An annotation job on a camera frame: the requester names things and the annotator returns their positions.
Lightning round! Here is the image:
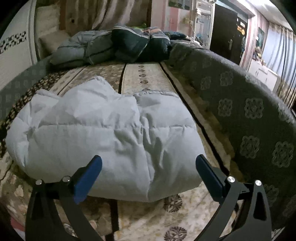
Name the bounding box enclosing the light grey padded jacket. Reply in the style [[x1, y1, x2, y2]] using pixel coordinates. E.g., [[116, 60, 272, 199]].
[[6, 76, 205, 202]]

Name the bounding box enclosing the patterned brown beige bedspread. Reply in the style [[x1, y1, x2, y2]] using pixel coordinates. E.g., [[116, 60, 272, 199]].
[[0, 61, 250, 241]]

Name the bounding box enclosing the white low cabinet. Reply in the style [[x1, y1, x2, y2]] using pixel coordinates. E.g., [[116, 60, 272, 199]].
[[249, 59, 280, 93]]

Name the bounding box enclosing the blue striped curtain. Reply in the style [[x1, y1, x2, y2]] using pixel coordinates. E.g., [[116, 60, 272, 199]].
[[263, 22, 295, 109]]

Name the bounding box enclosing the white patterned cabinet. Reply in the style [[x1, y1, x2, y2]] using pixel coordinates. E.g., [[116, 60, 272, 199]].
[[1, 1, 38, 89]]

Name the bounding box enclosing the beige pillow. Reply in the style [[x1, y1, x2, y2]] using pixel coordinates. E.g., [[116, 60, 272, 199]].
[[38, 30, 70, 59]]

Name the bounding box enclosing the dark door with handle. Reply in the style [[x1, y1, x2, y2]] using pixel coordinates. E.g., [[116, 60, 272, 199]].
[[210, 1, 248, 65]]

